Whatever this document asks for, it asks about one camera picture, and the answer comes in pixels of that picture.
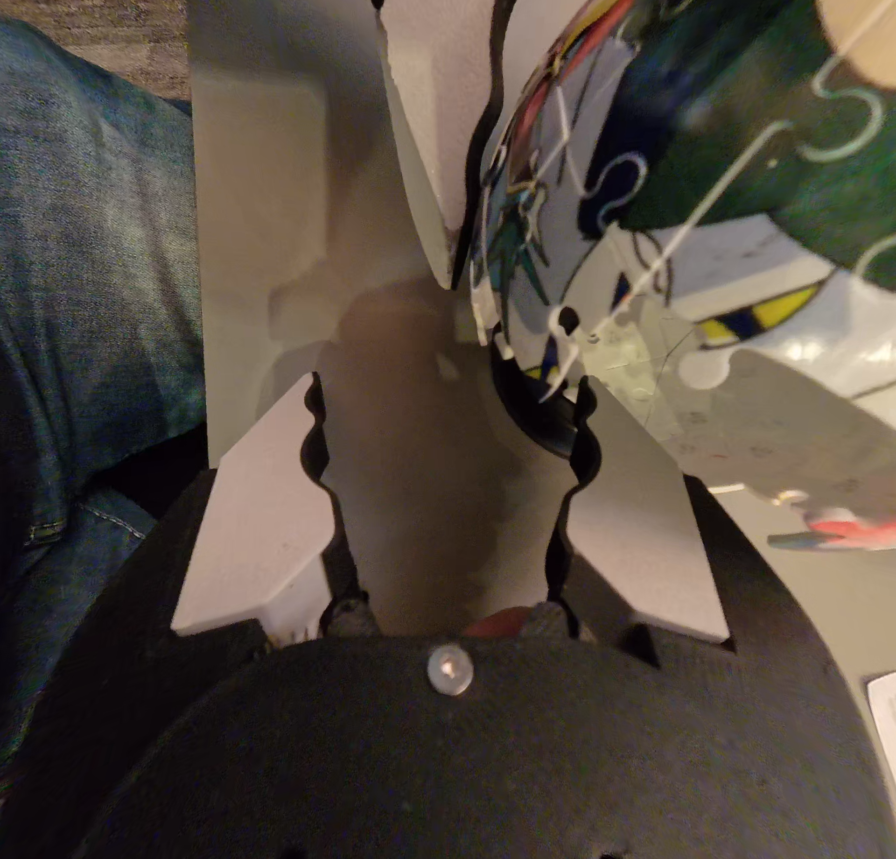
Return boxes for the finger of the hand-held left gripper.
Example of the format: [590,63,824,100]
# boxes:
[380,0,540,291]

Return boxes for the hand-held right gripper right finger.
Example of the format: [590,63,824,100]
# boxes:
[546,374,732,644]

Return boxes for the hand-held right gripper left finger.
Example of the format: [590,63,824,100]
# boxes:
[170,371,352,641]

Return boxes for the colourful puzzle ball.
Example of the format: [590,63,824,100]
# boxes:
[465,0,896,552]

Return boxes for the black ball stand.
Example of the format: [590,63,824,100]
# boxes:
[490,337,582,461]

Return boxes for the white instruction sheet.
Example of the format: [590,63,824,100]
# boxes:
[867,671,896,755]

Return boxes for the person's left leg in jeans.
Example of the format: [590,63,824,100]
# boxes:
[0,19,207,496]

